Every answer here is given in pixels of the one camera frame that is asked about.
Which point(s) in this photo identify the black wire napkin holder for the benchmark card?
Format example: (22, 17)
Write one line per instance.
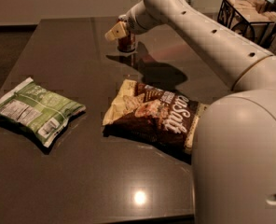
(241, 17)

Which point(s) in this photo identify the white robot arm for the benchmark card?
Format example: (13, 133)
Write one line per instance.
(234, 155)

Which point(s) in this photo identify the red coke can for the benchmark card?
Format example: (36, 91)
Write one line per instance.
(126, 40)

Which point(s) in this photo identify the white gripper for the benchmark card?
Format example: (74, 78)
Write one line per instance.
(133, 22)

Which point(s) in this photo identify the brown and cream chip bag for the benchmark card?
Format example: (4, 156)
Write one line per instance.
(154, 115)

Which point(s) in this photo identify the green chip bag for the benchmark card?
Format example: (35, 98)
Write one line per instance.
(44, 113)

